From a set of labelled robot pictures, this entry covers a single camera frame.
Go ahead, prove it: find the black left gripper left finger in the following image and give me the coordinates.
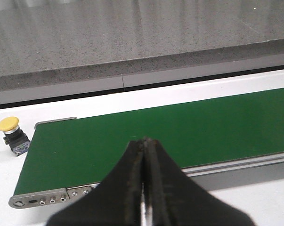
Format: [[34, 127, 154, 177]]
[[47, 140, 144, 226]]

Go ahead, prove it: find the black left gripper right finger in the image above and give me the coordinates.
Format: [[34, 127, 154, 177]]
[[143, 138, 254, 226]]

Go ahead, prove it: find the yellow mushroom push button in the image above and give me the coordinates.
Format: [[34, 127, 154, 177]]
[[0, 116, 31, 156]]

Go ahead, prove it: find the metal conveyor end plate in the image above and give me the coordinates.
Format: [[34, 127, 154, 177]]
[[8, 183, 98, 209]]

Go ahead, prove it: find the green conveyor belt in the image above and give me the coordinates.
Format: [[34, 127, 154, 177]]
[[14, 88, 284, 195]]

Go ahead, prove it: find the grey stone shelf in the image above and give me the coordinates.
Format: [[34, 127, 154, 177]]
[[0, 0, 284, 91]]

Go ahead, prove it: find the aluminium conveyor frame rail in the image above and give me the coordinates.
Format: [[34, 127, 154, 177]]
[[181, 152, 284, 177]]

